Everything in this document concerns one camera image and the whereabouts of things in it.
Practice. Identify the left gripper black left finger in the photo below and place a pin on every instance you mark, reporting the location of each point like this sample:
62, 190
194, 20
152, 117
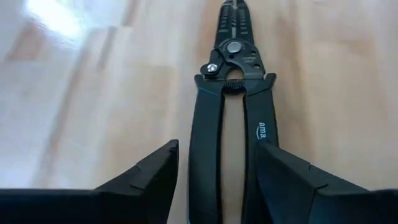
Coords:
124, 202

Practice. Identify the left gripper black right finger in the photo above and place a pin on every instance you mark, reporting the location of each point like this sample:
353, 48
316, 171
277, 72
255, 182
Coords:
311, 202

